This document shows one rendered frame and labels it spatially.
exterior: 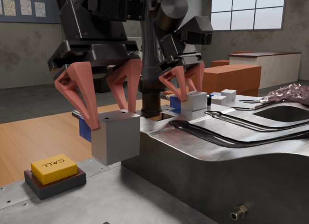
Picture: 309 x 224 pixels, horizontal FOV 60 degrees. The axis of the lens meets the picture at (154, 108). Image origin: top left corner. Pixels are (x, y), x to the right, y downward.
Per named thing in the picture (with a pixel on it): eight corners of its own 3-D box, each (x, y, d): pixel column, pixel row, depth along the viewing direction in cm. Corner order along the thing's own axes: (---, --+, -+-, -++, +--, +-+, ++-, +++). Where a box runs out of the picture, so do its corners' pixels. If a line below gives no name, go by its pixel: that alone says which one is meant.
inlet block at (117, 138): (60, 133, 41) (58, 99, 39) (89, 126, 44) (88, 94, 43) (106, 166, 31) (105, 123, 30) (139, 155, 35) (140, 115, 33)
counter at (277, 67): (297, 80, 679) (301, 52, 661) (253, 90, 553) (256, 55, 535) (272, 77, 728) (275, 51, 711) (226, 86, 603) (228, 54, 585)
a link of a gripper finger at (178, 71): (208, 93, 61) (194, 55, 62) (187, 98, 56) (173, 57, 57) (188, 102, 66) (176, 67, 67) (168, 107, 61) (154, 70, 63)
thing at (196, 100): (153, 107, 69) (153, 87, 68) (167, 104, 72) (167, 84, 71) (191, 119, 60) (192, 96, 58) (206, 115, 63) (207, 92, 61)
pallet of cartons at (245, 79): (155, 122, 342) (155, 67, 325) (211, 107, 419) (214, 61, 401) (208, 140, 281) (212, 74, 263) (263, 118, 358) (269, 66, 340)
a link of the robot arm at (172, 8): (198, 19, 55) (192, -34, 57) (157, 18, 53) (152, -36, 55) (183, 42, 66) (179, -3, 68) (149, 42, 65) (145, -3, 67)
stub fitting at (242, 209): (237, 212, 34) (228, 219, 33) (238, 201, 34) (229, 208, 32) (247, 217, 33) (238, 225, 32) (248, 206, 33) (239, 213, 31)
